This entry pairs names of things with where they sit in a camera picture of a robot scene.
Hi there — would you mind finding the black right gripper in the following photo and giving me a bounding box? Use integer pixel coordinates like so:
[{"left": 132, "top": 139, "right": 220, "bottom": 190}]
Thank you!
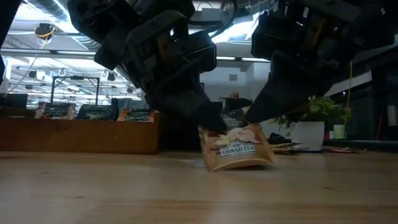
[{"left": 245, "top": 0, "right": 396, "bottom": 124}]

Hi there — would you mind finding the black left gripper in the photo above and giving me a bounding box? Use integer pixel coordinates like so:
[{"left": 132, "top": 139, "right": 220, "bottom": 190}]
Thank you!
[{"left": 95, "top": 11, "right": 228, "bottom": 133}]

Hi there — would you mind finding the black computer mouse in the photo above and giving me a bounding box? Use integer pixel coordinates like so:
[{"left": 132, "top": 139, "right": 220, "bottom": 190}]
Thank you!
[{"left": 269, "top": 132, "right": 292, "bottom": 145}]

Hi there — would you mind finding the green plant in white pot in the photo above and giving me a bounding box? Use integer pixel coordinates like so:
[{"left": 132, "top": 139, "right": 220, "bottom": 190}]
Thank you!
[{"left": 273, "top": 95, "right": 353, "bottom": 149}]

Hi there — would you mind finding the grey partition panel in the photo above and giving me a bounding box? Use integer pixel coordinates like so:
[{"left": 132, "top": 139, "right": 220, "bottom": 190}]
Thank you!
[{"left": 111, "top": 98, "right": 150, "bottom": 110}]

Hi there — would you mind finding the long strip light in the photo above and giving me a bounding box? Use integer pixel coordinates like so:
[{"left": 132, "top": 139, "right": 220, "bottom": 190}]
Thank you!
[{"left": 216, "top": 56, "right": 271, "bottom": 62}]

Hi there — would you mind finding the pale green cup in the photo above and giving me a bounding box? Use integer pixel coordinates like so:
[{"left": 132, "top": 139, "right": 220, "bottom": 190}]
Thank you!
[{"left": 333, "top": 124, "right": 346, "bottom": 140}]

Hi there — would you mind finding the bright ceiling light panel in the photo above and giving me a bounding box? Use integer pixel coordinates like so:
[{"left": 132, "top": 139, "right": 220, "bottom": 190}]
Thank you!
[{"left": 211, "top": 18, "right": 259, "bottom": 44}]

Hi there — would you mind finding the grey ceiling box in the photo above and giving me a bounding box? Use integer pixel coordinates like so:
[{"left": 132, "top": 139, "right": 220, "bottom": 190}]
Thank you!
[{"left": 201, "top": 7, "right": 225, "bottom": 22}]

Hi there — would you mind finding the wooden three-compartment tray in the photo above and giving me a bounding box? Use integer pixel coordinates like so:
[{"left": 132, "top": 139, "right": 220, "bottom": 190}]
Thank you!
[{"left": 0, "top": 105, "right": 161, "bottom": 156}]

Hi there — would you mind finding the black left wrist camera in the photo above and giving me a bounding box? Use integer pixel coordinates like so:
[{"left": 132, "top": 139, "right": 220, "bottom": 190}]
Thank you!
[{"left": 173, "top": 30, "right": 218, "bottom": 75}]

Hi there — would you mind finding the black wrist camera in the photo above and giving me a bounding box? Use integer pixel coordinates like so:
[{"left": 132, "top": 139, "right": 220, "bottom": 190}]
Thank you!
[
  {"left": 173, "top": 30, "right": 218, "bottom": 75},
  {"left": 251, "top": 11, "right": 282, "bottom": 60}
]

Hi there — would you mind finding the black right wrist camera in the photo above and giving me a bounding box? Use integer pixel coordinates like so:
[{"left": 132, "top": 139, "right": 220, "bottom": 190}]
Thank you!
[{"left": 251, "top": 11, "right": 282, "bottom": 60}]

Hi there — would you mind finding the yellow hanging cord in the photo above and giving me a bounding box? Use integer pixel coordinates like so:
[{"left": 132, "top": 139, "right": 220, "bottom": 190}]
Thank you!
[{"left": 346, "top": 60, "right": 354, "bottom": 108}]

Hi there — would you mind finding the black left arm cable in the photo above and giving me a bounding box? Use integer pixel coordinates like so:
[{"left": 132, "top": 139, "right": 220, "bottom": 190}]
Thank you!
[{"left": 186, "top": 0, "right": 240, "bottom": 40}]

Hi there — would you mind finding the black stand frame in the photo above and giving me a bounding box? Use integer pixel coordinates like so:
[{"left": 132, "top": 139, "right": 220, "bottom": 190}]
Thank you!
[{"left": 50, "top": 75, "right": 101, "bottom": 106}]

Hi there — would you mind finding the round ceiling fixture yellow ring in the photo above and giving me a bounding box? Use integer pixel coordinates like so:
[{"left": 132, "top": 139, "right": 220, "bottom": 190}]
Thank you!
[{"left": 34, "top": 23, "right": 57, "bottom": 40}]

